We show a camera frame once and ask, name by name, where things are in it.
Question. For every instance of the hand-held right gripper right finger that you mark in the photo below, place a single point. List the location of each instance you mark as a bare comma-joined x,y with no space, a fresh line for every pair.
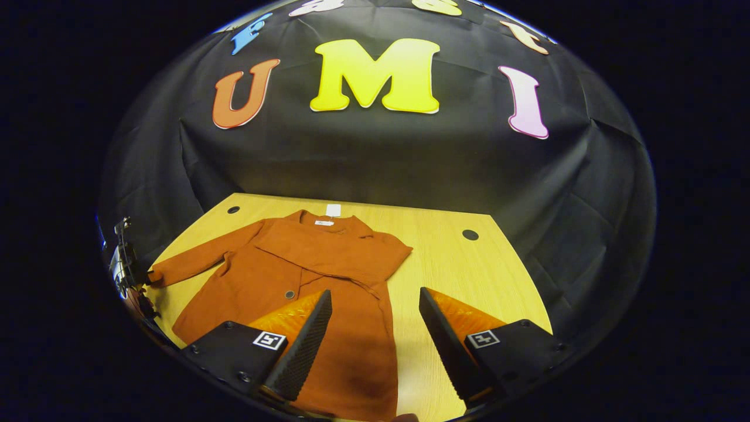
448,346

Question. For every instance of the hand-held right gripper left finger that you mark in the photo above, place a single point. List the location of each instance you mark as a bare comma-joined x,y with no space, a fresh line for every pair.
302,351

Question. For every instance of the orange button-up garment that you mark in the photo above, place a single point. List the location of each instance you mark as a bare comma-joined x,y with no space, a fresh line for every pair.
328,258

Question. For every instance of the black backdrop cloth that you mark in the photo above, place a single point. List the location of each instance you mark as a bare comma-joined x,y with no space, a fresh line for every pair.
381,158

